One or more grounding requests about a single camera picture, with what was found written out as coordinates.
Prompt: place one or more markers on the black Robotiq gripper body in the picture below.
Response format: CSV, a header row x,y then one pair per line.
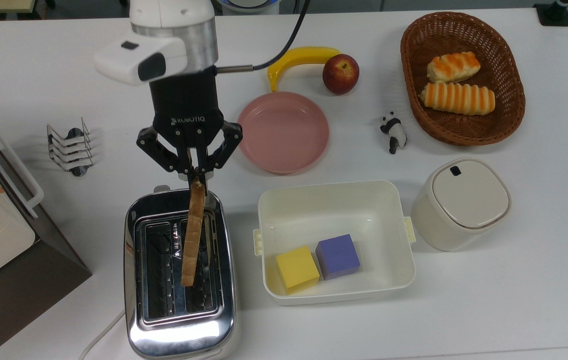
x,y
186,105

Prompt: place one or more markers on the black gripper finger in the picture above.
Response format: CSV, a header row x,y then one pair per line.
x,y
218,150
168,152

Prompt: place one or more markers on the brown bread slice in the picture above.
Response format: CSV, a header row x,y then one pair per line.
x,y
193,235

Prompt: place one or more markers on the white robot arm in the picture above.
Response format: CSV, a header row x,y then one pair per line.
x,y
176,22

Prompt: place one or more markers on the chrome two-slot toaster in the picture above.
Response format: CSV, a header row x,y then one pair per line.
x,y
179,320

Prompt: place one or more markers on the long striped bread roll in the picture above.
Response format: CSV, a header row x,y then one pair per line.
x,y
458,98

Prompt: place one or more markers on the short striped bread roll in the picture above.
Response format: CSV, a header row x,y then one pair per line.
x,y
453,66

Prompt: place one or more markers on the pink plate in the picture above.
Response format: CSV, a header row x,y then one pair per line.
x,y
284,132

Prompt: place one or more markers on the metal toast rack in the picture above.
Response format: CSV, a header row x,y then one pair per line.
x,y
71,147

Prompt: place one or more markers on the yellow banana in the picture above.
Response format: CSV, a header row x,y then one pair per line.
x,y
294,57

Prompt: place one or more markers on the cream plastic box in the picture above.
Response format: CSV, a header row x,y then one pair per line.
x,y
334,210

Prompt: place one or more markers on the yellow cube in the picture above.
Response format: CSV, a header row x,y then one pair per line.
x,y
297,269

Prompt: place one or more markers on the red apple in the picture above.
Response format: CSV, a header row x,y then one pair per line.
x,y
341,74

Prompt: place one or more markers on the purple cube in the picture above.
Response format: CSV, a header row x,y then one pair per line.
x,y
338,256

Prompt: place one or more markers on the panda figurine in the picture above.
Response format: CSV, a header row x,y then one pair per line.
x,y
394,131

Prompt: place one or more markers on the brown and cream appliance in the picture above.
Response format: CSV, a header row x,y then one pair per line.
x,y
13,280

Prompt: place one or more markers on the cream lidded bin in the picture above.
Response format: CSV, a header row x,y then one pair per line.
x,y
464,202

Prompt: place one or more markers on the brown wicker basket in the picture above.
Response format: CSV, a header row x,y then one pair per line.
x,y
506,107

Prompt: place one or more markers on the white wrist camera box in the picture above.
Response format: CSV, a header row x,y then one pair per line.
x,y
133,60

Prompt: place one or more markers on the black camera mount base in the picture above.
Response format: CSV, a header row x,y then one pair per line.
x,y
553,14

